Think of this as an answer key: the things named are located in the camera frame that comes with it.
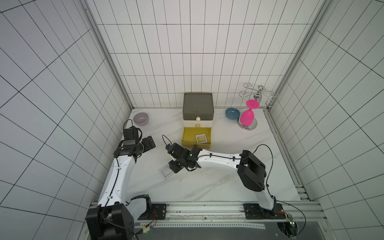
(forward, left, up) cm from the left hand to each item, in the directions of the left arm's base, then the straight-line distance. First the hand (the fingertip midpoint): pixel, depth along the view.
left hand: (145, 146), depth 82 cm
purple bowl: (+29, +13, -11) cm, 34 cm away
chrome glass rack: (+27, -66, +15) cm, 73 cm away
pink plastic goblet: (+19, -60, +4) cm, 63 cm away
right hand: (-9, -12, -8) cm, 18 cm away
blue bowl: (+36, -57, -12) cm, 69 cm away
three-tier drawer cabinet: (+20, -30, +4) cm, 36 cm away
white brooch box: (-10, -11, -11) cm, 19 cm away
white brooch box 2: (+14, -32, -13) cm, 38 cm away
